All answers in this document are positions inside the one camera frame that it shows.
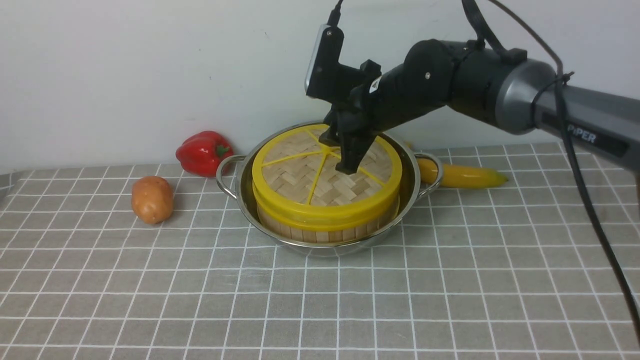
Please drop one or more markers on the red bell pepper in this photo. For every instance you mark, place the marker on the red bell pepper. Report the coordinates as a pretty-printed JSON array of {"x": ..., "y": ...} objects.
[{"x": 201, "y": 154}]

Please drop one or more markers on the yellow bamboo steamer basket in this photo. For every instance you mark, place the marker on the yellow bamboo steamer basket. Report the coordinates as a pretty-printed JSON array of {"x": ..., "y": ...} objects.
[{"x": 335, "y": 225}]

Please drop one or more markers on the yellow banana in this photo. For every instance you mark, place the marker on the yellow banana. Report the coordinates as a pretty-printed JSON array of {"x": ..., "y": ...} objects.
[{"x": 461, "y": 177}]

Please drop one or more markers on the grey checkered tablecloth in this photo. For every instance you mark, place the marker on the grey checkered tablecloth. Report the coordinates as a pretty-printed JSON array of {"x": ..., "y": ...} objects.
[{"x": 512, "y": 273}]

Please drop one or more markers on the brown potato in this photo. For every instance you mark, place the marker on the brown potato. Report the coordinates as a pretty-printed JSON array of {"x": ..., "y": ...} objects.
[{"x": 152, "y": 199}]

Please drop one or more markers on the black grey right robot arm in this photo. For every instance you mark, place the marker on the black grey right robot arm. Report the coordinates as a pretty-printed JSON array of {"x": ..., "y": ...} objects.
[{"x": 513, "y": 97}]

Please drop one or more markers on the stainless steel pot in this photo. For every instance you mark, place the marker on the stainless steel pot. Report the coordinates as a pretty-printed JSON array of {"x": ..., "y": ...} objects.
[{"x": 235, "y": 179}]

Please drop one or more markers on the yellow bamboo steamer lid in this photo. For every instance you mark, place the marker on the yellow bamboo steamer lid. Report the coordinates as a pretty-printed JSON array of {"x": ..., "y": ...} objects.
[{"x": 296, "y": 183}]

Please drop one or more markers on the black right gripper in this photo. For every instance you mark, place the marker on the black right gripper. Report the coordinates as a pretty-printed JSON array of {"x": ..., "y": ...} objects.
[{"x": 403, "y": 94}]

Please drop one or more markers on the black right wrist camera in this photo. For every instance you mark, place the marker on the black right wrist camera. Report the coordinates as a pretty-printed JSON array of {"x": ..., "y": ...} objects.
[{"x": 327, "y": 79}]

